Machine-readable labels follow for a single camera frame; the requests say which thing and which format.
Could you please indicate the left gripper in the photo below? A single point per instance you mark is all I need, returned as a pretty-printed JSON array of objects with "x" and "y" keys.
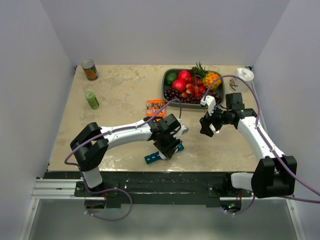
[{"x": 168, "y": 151}]

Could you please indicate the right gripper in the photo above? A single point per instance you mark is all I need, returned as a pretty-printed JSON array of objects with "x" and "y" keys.
[{"x": 206, "y": 120}]

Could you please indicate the white bottle cap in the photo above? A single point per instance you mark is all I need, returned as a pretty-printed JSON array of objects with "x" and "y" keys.
[{"x": 213, "y": 129}]

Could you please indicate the teal weekly pill organizer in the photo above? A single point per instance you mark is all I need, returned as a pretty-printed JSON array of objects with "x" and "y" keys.
[{"x": 149, "y": 159}]

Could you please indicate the white pill bottle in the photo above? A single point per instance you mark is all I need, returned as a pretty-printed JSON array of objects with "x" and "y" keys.
[{"x": 162, "y": 156}]

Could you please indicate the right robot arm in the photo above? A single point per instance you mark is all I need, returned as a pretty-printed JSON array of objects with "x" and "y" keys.
[{"x": 271, "y": 177}]

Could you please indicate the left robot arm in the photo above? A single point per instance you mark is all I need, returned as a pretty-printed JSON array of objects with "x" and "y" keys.
[{"x": 91, "y": 144}]

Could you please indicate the grey fruit tray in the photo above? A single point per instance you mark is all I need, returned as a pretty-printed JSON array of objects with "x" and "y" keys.
[{"x": 219, "y": 92}]

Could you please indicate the red cherries pile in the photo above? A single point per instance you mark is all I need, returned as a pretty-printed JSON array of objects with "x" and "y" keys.
[{"x": 194, "y": 87}]

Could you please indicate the orange razor box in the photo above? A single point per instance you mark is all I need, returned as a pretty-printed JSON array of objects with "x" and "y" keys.
[{"x": 153, "y": 106}]

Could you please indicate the toy pineapple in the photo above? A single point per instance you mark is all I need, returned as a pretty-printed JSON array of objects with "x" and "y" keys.
[{"x": 209, "y": 79}]

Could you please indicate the dark grape bunch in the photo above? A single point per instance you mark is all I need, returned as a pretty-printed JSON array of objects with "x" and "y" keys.
[{"x": 170, "y": 94}]

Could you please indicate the red apple bottom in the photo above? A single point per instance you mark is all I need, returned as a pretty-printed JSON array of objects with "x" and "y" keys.
[{"x": 179, "y": 85}]

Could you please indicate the red apple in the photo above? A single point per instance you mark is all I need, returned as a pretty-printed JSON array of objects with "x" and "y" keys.
[
  {"x": 179, "y": 85},
  {"x": 184, "y": 75}
]

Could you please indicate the red apple top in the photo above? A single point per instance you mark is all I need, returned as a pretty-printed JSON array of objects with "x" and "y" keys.
[{"x": 184, "y": 75}]

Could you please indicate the green lime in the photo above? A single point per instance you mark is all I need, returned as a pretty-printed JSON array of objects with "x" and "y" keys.
[{"x": 170, "y": 78}]

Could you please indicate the green bottle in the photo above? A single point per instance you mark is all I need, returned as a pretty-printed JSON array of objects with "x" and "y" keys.
[{"x": 92, "y": 100}]

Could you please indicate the tin can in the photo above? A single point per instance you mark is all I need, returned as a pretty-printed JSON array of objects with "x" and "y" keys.
[{"x": 89, "y": 69}]

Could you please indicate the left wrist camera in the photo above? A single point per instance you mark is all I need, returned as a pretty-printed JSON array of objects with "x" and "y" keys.
[{"x": 183, "y": 129}]

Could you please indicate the black base frame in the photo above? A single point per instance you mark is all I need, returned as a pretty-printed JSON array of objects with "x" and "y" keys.
[{"x": 155, "y": 188}]

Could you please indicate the aluminium rail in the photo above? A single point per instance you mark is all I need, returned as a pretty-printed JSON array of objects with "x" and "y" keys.
[{"x": 54, "y": 189}]

